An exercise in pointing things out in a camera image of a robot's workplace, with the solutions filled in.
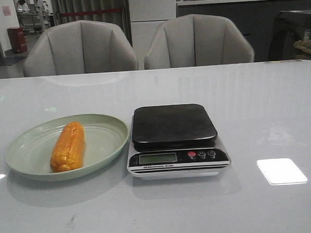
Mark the orange corn cob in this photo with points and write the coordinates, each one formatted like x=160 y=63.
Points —
x=68 y=151

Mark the black silver electronic kitchen scale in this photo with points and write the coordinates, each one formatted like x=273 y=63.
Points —
x=175 y=141

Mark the right grey upholstered chair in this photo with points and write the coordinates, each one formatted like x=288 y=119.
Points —
x=197 y=40

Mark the grey upholstered chair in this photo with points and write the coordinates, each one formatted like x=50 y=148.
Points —
x=197 y=40
x=80 y=47

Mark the left grey upholstered chair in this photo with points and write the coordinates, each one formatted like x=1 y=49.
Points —
x=80 y=47

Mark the white cabinet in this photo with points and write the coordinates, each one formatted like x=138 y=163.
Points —
x=145 y=17

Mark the pale green round plate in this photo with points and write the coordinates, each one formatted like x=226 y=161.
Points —
x=29 y=155

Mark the dark grey counter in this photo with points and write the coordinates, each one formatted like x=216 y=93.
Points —
x=254 y=18

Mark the red trash bin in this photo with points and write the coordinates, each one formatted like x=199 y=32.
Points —
x=17 y=40

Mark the black appliance at right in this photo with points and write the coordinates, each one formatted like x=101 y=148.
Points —
x=289 y=27

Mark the beige cushion at right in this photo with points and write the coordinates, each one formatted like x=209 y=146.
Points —
x=303 y=50

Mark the pink wall notice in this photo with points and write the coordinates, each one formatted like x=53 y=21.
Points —
x=6 y=10

